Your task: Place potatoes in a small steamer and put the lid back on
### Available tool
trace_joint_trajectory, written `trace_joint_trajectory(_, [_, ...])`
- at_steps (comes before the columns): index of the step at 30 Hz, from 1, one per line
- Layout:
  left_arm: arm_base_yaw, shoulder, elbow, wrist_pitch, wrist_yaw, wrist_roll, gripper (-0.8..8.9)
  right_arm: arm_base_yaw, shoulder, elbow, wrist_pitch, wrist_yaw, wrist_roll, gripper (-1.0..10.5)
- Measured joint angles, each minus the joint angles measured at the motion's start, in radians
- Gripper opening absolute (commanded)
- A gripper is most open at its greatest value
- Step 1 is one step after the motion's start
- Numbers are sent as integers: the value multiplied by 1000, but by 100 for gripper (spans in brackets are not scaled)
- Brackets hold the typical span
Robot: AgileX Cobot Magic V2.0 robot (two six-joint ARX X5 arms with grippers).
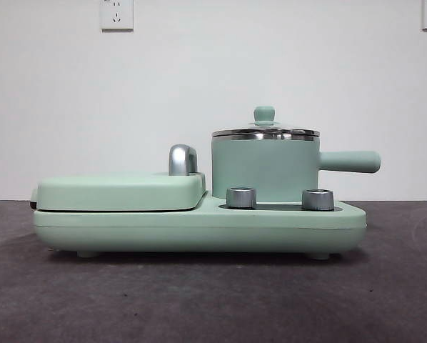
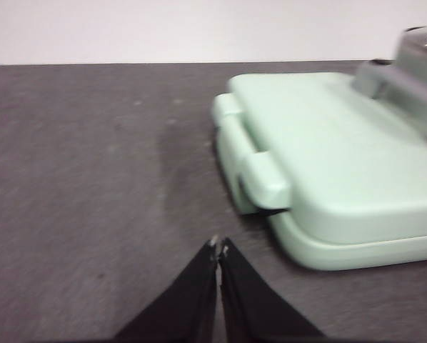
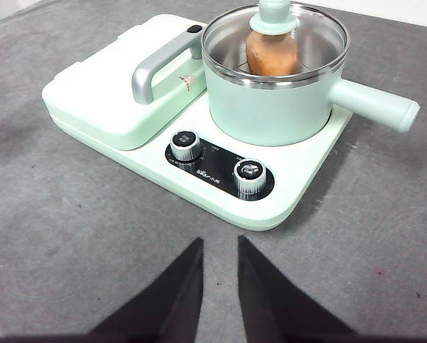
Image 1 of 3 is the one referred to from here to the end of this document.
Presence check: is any glass lid with green knob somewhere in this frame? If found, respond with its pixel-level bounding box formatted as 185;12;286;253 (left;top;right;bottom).
212;105;321;137

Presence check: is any silver control knob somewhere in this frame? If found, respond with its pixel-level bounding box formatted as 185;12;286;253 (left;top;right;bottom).
301;188;335;211
226;186;258;209

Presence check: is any mint green breakfast machine base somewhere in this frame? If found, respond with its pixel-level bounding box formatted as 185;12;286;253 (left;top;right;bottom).
33;191;368;260

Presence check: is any mint green griddle cover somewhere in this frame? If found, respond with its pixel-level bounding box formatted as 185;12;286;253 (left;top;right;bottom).
29;171;207;212

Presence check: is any silver griddle cover handle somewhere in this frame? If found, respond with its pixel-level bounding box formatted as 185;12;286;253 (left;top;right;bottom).
169;144;200;177

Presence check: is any mint green pot with handle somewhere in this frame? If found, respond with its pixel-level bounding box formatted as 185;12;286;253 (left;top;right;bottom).
211;134;382;201

